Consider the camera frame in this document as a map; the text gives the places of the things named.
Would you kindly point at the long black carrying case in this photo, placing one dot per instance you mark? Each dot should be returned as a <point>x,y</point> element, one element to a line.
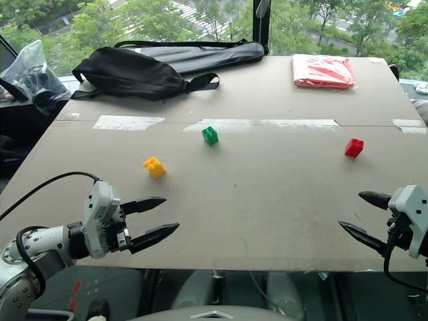
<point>197,55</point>

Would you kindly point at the yellow toy brick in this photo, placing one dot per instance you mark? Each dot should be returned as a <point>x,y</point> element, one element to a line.
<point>154,166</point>

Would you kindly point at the clear plastic bag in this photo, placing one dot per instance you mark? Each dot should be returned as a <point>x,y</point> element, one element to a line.
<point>33,78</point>

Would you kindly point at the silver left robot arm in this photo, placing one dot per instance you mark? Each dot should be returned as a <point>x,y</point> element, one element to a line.
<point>40,241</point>

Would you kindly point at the red and white plastic packet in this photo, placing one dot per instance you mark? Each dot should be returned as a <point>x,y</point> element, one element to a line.
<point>322,71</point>

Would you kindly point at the black sling bag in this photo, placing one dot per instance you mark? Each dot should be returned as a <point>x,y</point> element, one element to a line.
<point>130,75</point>

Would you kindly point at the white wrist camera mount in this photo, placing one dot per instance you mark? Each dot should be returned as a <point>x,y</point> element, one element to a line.
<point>98,214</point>
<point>412,214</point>

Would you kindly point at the grey rounded robot body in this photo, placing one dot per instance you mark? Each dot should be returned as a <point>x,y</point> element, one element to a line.
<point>230,297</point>

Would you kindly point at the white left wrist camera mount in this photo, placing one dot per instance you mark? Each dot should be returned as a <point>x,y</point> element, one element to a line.
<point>98,214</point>

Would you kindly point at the red toy brick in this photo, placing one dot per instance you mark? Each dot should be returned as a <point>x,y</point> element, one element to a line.
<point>354,147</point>

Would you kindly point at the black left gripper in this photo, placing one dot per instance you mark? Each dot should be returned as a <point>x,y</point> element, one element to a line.
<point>117,230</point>

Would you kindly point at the black window frame post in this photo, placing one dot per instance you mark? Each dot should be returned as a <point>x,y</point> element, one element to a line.
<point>261,23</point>

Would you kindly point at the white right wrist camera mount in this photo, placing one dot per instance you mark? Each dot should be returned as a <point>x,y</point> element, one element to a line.
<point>412,214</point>

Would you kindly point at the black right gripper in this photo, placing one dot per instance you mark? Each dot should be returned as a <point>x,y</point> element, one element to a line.
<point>400,230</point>

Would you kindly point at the green toy brick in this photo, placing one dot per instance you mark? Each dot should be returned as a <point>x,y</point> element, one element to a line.
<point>210,135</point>

